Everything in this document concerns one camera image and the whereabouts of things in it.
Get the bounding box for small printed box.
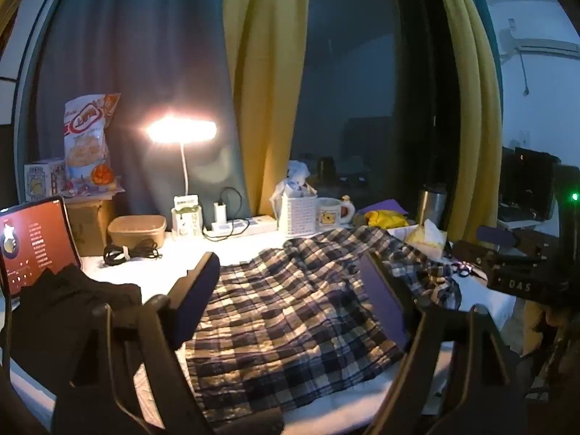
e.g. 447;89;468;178
24;158;68;201

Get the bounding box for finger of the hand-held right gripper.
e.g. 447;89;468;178
476;225;519;250
453;239;496;267

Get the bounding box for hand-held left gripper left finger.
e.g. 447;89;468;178
54;251;221;435

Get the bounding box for black cloth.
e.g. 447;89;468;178
0;265;146;395

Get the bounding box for black monitor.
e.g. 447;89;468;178
501;146;563;223

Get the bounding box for black charger cable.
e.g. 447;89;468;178
202;187;250;240

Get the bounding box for plaid pants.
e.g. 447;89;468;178
185;225;463;422

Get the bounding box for yellow curtain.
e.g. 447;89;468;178
428;0;504;254
221;0;311;232

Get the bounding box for white air conditioner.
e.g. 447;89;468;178
514;38;580;55

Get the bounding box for purple cloth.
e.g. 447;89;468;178
356;199;409;216

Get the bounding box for white plastic basket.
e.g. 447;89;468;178
277;192;318;237

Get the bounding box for yellow tissue pack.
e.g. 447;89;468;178
392;219;449;261

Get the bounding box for tablet with red screen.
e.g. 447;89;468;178
0;196;82;302

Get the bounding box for steel tumbler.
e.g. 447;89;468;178
416;184;448;229

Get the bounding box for white desk lamp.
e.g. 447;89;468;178
146;117;217;236

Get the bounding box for white power strip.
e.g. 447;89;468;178
206;216;278;237

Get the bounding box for green white milk carton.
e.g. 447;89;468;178
173;195;202;237

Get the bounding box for brown food container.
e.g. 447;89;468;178
107;215;166;250

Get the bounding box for dark window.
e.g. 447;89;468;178
290;0;458;218

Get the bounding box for white textured tablecloth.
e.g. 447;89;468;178
9;229;517;435

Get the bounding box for printed snack bag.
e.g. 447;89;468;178
63;93;122;186

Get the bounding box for white cartoon mug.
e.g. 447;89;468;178
316;197;355;228

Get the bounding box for yellow bag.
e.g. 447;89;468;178
365;210;411;228

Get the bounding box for white plastic bag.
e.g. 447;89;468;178
272;160;313;198

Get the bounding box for cardboard box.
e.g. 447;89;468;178
63;192;116;257

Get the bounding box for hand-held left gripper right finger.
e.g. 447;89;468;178
360;251;526;435

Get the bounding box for teal curtain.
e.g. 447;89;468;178
36;0;250;236

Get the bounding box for black cable bundle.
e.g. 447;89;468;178
103;239;163;267

